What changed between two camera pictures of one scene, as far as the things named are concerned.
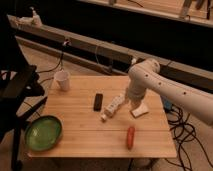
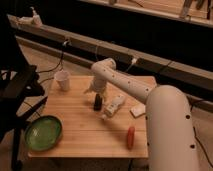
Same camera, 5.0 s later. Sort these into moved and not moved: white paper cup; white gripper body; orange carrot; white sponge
Moved: white gripper body
Not moved: white paper cup; white sponge; orange carrot
